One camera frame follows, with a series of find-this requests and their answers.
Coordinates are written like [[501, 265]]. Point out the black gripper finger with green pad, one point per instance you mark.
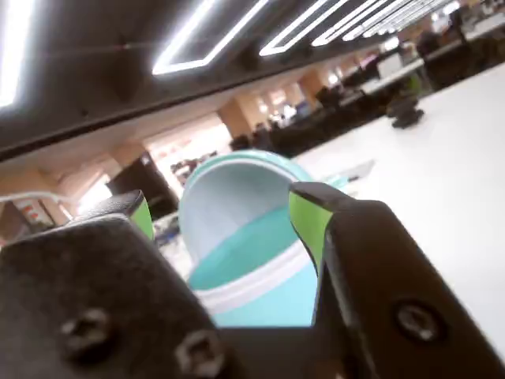
[[386, 284], [87, 292]]

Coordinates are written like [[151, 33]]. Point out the black display screen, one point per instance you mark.
[[138, 185]]

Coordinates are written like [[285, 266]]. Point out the teal whale-shaped bin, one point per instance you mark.
[[236, 197]]

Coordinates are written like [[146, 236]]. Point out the white LED ceiling light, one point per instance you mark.
[[284, 46], [13, 51], [189, 65]]

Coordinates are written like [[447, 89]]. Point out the dark small device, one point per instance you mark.
[[406, 112]]

